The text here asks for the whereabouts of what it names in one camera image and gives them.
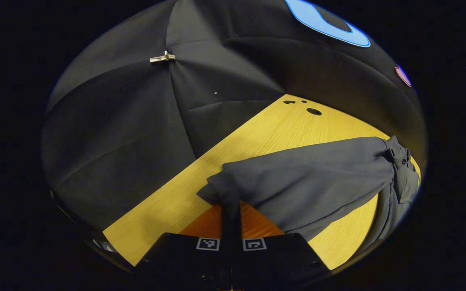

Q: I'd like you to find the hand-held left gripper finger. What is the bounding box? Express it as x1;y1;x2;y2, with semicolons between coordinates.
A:
134;201;233;291
232;200;331;291

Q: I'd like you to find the dark grey button shirt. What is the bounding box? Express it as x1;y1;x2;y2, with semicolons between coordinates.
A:
196;135;421;253

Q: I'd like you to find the silver metal clip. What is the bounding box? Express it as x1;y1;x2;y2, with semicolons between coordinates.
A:
149;50;176;64

